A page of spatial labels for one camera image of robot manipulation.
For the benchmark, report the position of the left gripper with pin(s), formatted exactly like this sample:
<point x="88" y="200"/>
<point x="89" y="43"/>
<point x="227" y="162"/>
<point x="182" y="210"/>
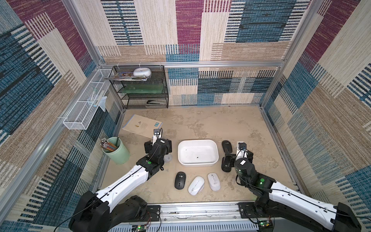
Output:
<point x="147" y="146"/>

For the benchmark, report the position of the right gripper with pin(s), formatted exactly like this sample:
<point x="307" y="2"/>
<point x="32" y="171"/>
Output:
<point x="232" y="158"/>

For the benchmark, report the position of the black ribbed mouse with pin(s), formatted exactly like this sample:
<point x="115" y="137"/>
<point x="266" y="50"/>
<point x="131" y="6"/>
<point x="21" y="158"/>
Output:
<point x="227" y="147"/>

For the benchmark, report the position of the light grey mouse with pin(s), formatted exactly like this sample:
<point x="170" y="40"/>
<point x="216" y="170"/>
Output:
<point x="168" y="158"/>

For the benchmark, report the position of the white mouse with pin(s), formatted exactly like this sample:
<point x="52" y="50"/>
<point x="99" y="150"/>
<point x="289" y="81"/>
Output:
<point x="196" y="185"/>
<point x="214" y="181"/>

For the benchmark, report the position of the white storage box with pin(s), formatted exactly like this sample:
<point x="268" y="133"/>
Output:
<point x="198" y="153"/>

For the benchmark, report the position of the small black Lecoo mouse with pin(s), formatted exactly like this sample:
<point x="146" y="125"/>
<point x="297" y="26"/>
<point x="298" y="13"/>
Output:
<point x="225" y="165"/>

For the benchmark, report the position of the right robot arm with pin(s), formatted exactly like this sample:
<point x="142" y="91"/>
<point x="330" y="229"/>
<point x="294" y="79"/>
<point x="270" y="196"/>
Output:
<point x="276" y="200"/>

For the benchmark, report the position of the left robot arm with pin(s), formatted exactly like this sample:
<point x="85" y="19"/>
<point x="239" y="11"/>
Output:
<point x="103" y="210"/>

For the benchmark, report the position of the beige booklet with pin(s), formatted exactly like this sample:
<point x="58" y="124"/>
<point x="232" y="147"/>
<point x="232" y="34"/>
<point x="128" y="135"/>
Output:
<point x="142" y="126"/>

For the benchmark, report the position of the green pencil cup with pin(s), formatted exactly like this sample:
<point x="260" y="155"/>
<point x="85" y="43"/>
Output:
<point x="121" y="155"/>

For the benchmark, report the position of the coloured pencils bundle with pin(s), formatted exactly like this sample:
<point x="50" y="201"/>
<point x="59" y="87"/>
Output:
<point x="108" y="146"/>

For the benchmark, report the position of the black item bottom shelf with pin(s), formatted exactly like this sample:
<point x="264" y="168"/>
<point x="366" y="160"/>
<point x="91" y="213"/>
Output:
<point x="153" y="102"/>

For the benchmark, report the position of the green tray on shelf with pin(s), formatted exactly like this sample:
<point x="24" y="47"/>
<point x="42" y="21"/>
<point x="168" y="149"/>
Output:
<point x="142" y="89"/>

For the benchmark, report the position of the white round device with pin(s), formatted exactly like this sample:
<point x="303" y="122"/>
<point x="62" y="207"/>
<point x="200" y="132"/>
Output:
<point x="142" y="71"/>

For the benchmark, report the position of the magazine on shelf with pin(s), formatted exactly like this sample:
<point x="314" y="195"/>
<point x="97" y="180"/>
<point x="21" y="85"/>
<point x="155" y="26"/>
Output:
<point x="126" y="76"/>

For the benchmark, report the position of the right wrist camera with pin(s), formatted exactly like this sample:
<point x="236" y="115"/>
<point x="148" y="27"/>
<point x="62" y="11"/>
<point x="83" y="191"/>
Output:
<point x="241" y="149"/>

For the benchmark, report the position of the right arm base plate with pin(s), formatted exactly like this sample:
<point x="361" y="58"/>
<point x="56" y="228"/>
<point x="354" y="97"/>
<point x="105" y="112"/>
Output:
<point x="247" y="209"/>

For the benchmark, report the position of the aluminium front rail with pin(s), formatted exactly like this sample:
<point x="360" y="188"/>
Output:
<point x="207" y="217"/>

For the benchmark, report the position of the black wire shelf rack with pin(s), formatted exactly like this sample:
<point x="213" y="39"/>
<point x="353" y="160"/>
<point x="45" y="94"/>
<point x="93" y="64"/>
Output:
<point x="138" y="101"/>

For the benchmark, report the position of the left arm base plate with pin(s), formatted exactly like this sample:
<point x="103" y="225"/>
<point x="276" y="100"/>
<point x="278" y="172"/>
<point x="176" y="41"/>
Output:
<point x="151" y="213"/>

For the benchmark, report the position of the white wire wall basket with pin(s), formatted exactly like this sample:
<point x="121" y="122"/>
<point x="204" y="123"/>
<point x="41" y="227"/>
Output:
<point x="89" y="101"/>

